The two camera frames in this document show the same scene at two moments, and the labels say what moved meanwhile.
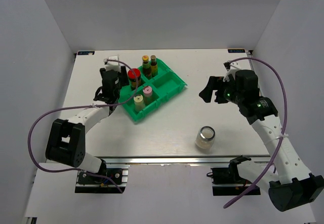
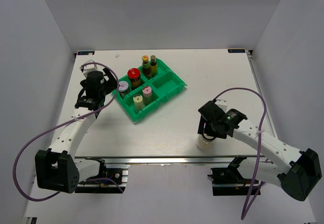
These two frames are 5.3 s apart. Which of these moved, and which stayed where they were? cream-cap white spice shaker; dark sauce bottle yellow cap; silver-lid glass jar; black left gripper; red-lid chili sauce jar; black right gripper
Moved: black right gripper; black left gripper
Stayed: red-lid chili sauce jar; dark sauce bottle yellow cap; cream-cap white spice shaker; silver-lid glass jar
